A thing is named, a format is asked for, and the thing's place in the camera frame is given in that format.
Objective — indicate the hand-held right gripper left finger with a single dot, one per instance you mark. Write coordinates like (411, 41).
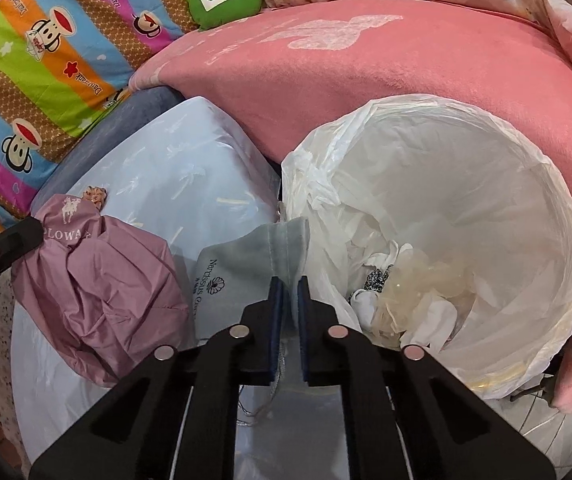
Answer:
(277, 320)

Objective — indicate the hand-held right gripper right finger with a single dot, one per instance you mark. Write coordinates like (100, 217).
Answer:
(303, 320)

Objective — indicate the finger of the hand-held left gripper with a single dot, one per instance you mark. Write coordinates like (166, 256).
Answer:
(11, 242)

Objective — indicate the small white cloth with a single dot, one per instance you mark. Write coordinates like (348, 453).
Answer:
(366, 307)

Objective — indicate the leopard print cloth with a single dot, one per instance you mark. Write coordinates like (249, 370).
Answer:
(377, 279)

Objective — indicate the trash bin with white liner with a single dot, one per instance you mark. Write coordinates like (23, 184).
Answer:
(466, 185)

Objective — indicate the small pink scrunchie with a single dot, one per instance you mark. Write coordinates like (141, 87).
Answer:
(95, 196)

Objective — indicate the blue-grey sofa cushion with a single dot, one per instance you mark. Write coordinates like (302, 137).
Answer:
(116, 130)

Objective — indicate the striped monkey print quilt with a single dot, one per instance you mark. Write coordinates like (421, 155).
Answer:
(41, 60)

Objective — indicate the pink blanket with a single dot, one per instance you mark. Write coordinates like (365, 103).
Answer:
(366, 70)

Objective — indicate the green cushion with white mark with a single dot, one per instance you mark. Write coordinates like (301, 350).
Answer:
(226, 5)

